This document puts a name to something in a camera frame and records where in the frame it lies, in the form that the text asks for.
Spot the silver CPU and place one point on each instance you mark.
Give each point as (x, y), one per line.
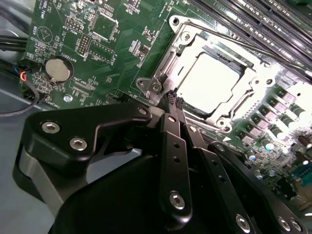
(207, 83)

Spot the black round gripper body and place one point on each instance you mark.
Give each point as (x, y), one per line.
(109, 202)

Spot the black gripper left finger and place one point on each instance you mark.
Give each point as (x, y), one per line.
(97, 117)

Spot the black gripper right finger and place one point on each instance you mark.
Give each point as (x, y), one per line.
(214, 165)

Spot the metal socket cover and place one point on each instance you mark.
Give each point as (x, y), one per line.
(175, 61)

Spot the metal locking lever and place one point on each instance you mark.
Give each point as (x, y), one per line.
(280, 59)

